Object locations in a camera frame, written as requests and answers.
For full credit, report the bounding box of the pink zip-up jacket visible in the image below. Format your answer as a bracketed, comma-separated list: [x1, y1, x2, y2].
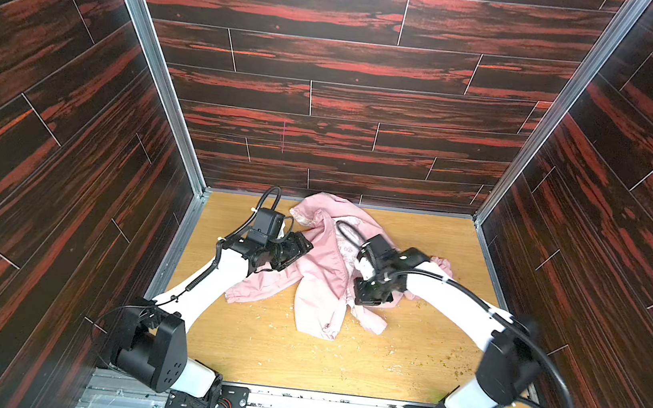
[220, 182, 461, 354]

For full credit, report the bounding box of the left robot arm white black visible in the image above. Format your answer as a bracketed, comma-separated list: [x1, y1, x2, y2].
[108, 232, 313, 404]

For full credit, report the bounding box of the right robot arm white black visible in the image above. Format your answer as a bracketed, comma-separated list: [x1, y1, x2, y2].
[354, 244, 574, 408]

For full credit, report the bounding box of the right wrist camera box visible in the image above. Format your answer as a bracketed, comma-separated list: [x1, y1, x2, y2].
[363, 234, 399, 268]

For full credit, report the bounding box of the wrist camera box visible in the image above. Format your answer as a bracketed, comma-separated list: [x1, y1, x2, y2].
[363, 234, 399, 268]
[249, 208, 286, 240]

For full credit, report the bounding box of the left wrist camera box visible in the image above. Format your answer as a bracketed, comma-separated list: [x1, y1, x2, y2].
[249, 208, 286, 240]

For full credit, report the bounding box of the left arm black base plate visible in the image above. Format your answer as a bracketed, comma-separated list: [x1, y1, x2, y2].
[164, 383, 251, 408]

